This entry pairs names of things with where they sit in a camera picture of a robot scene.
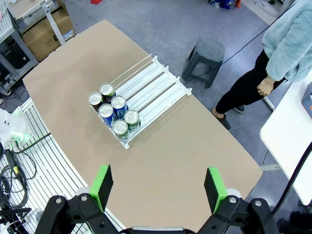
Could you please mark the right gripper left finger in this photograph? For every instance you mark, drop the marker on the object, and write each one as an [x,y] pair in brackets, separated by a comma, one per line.
[101,187]

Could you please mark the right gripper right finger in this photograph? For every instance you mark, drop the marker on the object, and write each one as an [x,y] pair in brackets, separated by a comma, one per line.
[214,190]

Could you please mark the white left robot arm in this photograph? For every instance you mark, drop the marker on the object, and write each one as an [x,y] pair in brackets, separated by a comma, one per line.
[9,126]

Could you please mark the person's left forearm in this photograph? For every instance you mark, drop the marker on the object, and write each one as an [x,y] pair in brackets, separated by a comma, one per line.
[278,65]

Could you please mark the black Pepsi beverage can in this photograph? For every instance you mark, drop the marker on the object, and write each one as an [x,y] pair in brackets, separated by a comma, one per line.
[106,89]
[95,98]

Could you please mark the clear white can dispenser rack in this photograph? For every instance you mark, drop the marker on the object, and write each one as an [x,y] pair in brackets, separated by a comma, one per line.
[156,85]

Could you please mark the person's left hand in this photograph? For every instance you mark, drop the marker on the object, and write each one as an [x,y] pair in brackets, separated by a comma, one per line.
[265,86]

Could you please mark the green Chilsung cider can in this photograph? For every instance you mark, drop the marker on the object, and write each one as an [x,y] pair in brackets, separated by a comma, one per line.
[131,117]
[120,127]

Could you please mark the dark grey shoe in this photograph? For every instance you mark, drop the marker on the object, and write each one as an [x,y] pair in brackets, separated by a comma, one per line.
[240,108]
[221,119]

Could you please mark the blue Pocari Sweat can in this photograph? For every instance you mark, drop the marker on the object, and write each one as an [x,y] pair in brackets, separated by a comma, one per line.
[118,102]
[106,111]

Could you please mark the white rounded table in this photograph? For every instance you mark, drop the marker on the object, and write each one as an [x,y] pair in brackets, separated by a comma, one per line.
[287,141]

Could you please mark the person's black trousers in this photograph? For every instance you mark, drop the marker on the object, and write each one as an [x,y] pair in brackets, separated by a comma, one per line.
[243,92]

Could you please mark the dark grey plastic stool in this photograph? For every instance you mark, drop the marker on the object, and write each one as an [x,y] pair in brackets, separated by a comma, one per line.
[209,48]

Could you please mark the large cardboard box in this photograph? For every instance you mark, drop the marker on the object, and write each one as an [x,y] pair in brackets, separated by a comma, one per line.
[41,39]

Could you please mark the person's light blue fleece torso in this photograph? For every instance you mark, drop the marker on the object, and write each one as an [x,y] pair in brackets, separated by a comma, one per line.
[292,31]

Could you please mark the wooden desk with white legs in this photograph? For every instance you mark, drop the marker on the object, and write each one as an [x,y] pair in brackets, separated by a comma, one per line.
[26,8]

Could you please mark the white slotted robot base plate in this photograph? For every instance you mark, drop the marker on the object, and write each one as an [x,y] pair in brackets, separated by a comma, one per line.
[53,165]

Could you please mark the aluminium frame equipment rack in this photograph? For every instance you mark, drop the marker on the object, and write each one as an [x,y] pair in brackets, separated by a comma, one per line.
[14,56]

